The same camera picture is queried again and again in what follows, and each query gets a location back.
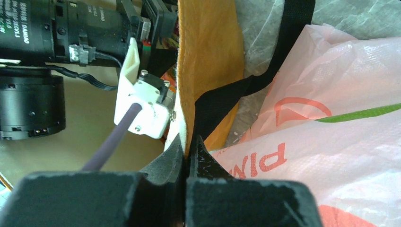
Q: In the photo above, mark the brown paper grocery bag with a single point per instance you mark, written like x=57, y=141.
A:
x=211, y=54

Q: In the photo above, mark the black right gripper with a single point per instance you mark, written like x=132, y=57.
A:
x=87, y=34

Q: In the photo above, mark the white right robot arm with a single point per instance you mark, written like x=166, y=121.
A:
x=43, y=41

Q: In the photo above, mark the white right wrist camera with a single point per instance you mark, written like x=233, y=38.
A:
x=150, y=92

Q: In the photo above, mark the pink plastic bag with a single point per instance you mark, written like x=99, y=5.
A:
x=332, y=120

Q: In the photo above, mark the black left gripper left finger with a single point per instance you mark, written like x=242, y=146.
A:
x=151, y=197

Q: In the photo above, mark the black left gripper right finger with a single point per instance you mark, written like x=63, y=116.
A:
x=216, y=199

